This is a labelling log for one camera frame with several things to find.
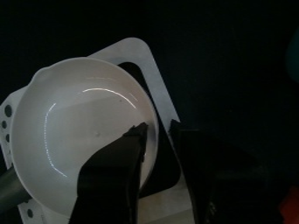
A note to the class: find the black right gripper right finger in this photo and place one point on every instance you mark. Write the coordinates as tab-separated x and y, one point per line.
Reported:
192	175

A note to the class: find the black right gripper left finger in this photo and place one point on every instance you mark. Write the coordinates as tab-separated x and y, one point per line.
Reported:
110	180

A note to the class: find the white toy pan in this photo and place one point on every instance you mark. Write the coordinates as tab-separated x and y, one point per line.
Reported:
81	131

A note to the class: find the teal basket with orange rim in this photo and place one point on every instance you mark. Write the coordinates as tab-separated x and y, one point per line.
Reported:
293	58

